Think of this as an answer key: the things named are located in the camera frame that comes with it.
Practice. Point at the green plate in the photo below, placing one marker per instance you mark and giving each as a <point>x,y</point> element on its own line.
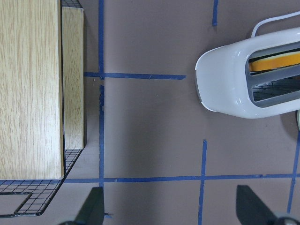
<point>298,119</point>

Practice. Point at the toast slice in toaster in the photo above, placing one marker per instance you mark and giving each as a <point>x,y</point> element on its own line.
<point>274,62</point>

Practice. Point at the wooden wire shelf rack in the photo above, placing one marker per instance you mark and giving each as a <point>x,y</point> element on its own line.
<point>42,127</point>

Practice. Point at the cream white toaster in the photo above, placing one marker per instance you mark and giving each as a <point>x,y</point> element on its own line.
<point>225,83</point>

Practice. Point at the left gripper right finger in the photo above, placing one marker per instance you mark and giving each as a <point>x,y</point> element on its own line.
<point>251,210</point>

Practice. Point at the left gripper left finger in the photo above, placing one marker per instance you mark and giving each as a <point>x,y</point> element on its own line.
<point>92,211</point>

